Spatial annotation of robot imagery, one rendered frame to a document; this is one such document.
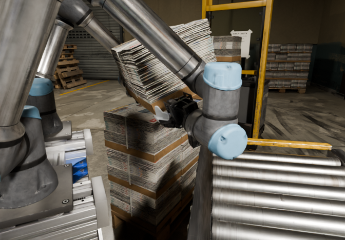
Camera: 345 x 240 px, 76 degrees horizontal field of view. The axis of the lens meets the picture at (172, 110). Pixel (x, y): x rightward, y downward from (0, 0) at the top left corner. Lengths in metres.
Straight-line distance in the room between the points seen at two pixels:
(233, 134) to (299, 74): 6.44
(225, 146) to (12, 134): 0.39
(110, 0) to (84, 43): 8.87
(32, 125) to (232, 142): 0.46
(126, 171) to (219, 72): 1.05
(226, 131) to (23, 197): 0.50
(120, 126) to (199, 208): 0.80
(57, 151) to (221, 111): 0.86
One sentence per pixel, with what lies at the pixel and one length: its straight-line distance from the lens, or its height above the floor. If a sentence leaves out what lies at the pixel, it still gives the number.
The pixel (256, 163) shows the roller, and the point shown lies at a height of 0.79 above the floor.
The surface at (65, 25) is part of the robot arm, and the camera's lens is 1.24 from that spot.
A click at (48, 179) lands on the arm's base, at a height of 0.86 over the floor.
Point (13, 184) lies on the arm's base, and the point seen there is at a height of 0.87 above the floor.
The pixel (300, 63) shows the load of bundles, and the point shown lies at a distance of 6.82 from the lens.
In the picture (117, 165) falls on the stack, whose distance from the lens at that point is 1.42.
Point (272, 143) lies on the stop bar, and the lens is 0.99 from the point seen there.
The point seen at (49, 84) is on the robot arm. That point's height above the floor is 1.03.
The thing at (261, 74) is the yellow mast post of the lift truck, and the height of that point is 0.92.
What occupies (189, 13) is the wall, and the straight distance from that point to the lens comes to 8.23.
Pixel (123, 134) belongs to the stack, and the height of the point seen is 0.72.
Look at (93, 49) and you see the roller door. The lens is 9.23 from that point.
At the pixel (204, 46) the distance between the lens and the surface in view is 0.79.
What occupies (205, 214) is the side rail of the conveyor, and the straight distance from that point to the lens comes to 0.59.
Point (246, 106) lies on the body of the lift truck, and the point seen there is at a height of 0.51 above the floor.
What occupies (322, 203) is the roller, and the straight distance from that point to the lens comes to 0.73.
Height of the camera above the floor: 1.18
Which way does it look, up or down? 16 degrees down
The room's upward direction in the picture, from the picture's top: straight up
